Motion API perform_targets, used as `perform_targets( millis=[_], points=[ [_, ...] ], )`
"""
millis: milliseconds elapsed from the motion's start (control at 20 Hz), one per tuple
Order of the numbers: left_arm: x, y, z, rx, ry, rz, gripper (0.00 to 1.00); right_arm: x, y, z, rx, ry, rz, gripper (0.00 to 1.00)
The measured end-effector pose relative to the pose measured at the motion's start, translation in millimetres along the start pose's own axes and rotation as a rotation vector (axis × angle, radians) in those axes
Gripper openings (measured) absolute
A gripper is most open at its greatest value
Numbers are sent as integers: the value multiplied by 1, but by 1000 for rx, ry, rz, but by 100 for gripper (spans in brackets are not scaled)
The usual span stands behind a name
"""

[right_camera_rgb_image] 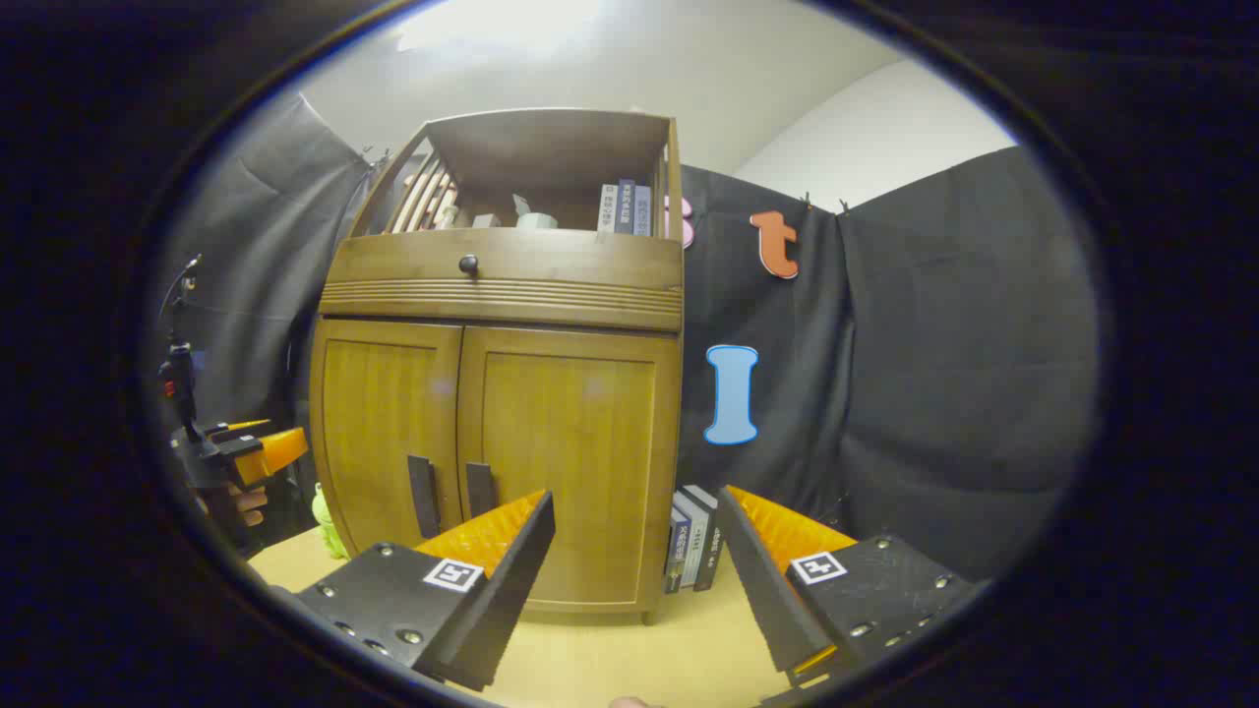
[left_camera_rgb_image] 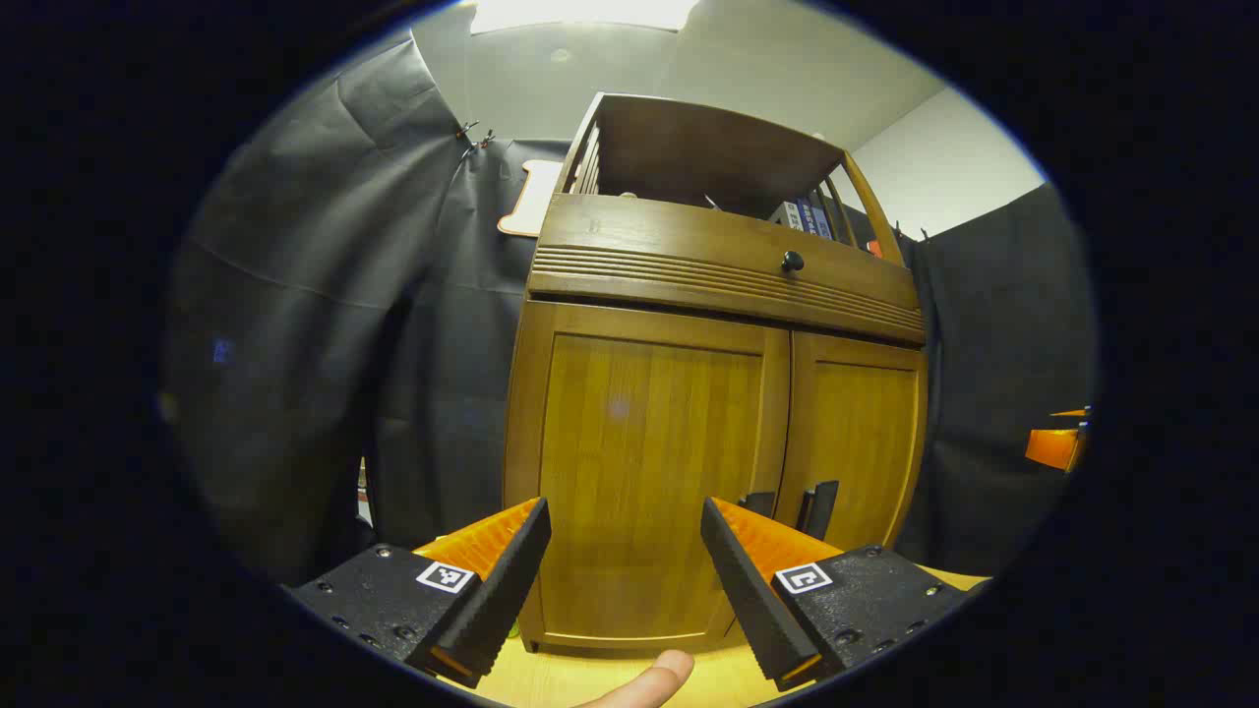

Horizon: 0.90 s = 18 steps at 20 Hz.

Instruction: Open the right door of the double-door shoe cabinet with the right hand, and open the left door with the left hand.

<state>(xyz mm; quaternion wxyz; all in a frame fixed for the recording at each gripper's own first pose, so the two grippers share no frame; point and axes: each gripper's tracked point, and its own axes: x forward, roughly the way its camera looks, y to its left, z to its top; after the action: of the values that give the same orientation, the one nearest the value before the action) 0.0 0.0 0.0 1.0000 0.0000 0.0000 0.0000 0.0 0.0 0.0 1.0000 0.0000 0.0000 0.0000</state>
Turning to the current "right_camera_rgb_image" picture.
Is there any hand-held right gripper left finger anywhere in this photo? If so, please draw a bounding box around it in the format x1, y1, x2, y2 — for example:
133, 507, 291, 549
295, 489, 557, 692

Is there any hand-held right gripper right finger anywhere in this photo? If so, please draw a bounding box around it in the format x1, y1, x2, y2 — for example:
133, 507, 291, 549
715, 485, 975, 689

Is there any black door handle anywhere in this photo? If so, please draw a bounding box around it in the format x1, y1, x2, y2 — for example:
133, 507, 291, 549
465, 462, 500, 522
408, 454, 442, 540

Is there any wooden shoe cabinet door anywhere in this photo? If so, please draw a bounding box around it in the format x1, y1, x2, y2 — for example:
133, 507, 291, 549
313, 320, 463, 557
457, 326, 680, 611

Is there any wooden double-door shoe cabinet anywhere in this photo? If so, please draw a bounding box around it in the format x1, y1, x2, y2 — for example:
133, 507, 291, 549
308, 108, 686, 626

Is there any black book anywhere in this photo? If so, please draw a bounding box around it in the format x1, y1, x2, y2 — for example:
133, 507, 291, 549
686, 485, 726, 593

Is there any white book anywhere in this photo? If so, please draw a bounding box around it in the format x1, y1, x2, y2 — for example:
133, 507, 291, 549
674, 492, 711, 589

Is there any green toy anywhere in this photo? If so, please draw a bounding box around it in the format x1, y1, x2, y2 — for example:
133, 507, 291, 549
312, 482, 350, 560

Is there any black backdrop cloth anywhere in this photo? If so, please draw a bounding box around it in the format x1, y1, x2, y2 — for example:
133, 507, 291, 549
148, 93, 1101, 581

